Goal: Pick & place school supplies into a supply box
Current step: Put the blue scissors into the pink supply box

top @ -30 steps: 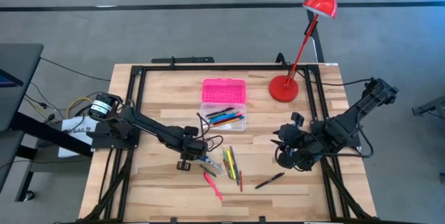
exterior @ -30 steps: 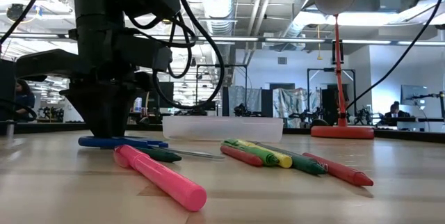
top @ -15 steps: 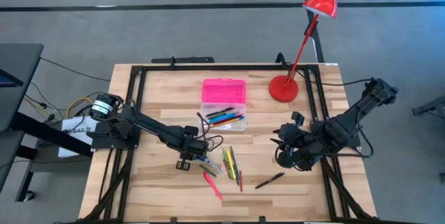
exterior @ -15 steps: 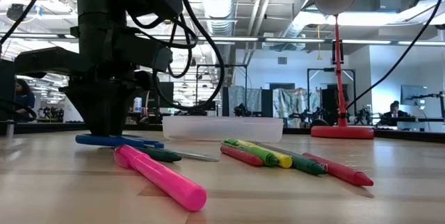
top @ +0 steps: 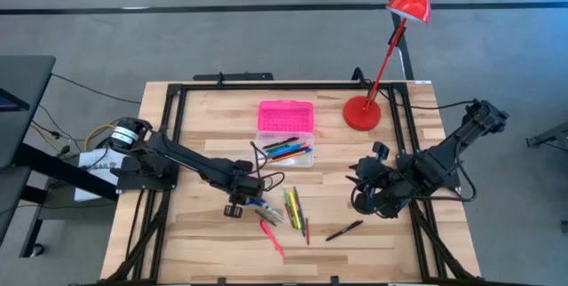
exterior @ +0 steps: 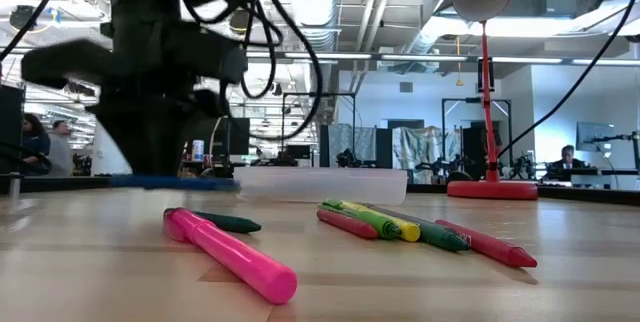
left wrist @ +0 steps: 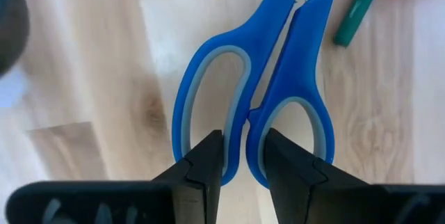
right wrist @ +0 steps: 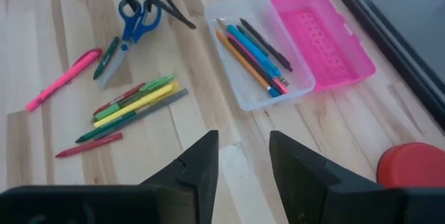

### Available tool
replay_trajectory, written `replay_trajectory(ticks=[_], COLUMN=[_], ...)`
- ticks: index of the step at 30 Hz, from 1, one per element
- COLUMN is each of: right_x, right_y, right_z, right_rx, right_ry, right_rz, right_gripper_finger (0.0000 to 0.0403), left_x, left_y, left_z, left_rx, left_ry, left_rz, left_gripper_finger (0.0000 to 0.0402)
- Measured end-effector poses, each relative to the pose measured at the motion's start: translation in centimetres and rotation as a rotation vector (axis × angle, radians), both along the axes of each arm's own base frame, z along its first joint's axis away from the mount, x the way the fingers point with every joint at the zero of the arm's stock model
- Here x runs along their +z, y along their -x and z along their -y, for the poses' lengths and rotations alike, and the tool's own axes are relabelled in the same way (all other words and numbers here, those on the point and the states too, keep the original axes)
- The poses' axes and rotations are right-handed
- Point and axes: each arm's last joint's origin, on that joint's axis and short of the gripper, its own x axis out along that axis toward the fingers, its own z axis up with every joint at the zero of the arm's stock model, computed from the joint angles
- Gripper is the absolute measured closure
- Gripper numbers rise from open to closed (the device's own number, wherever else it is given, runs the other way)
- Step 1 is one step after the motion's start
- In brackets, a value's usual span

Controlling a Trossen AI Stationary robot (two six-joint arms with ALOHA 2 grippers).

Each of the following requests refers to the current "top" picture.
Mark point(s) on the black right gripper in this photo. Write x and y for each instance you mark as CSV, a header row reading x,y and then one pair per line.
x,y
377,184

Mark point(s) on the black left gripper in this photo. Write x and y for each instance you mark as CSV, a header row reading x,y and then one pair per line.
x,y
242,184

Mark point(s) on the pink highlighter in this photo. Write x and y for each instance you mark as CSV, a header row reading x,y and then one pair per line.
x,y
271,236

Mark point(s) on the red crayon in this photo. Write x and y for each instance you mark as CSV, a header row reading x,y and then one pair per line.
x,y
307,232
289,219

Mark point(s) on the black pen with white print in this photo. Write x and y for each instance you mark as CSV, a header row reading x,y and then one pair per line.
x,y
344,230

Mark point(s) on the pens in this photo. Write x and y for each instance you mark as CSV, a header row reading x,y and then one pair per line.
x,y
288,156

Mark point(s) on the dark green pencil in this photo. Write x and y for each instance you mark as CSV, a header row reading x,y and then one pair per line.
x,y
276,147

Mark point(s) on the plain black pen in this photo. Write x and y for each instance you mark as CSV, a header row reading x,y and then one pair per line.
x,y
280,143

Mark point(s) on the clear box with pink lid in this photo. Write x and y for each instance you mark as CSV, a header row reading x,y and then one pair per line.
x,y
286,117

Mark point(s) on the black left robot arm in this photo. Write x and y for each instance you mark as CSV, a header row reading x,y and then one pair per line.
x,y
177,157

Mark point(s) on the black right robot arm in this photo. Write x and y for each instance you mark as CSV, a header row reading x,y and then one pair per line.
x,y
444,153

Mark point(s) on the red desk lamp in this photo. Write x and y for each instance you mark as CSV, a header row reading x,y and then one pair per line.
x,y
361,113

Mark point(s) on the black table clamp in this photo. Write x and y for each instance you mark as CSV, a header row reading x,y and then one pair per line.
x,y
220,281
334,280

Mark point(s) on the black bar device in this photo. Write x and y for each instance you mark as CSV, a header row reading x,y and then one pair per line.
x,y
233,76

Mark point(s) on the white paper sheet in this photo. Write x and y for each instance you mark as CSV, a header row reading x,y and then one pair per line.
x,y
89,188

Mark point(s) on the black floor stand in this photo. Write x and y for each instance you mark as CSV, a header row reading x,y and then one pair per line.
x,y
550,137

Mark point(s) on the grey desk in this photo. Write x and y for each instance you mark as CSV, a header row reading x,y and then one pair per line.
x,y
22,99

